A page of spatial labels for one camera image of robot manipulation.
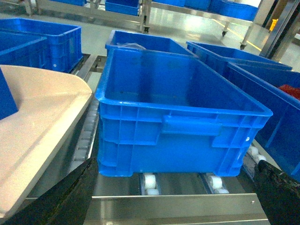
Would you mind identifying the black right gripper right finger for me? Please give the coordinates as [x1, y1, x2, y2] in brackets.
[254, 160, 300, 225]

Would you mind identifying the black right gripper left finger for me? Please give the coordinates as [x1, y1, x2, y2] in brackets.
[3, 157, 98, 225]

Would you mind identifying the beige plastic dustpan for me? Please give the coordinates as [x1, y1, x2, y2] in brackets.
[0, 65, 92, 218]

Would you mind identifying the blue plastic part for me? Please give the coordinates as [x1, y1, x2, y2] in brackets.
[0, 70, 18, 120]

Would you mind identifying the steel shelf rack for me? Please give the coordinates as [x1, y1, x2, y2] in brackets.
[0, 0, 300, 225]

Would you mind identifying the blue bin front right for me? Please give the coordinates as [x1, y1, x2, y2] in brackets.
[225, 63, 300, 180]

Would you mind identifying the blue bin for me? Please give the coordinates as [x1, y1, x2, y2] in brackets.
[0, 18, 83, 73]
[187, 41, 292, 77]
[225, 63, 300, 180]
[95, 49, 273, 177]
[105, 30, 196, 57]

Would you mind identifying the blue bin front centre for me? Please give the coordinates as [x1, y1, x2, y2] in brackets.
[95, 49, 273, 177]

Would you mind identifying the blue bin rear right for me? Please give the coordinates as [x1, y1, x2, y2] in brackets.
[187, 41, 292, 77]

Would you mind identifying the blue bin front left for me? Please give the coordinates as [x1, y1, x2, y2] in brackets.
[0, 18, 83, 73]

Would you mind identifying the blue bin rear centre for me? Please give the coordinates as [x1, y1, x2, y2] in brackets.
[105, 30, 196, 57]

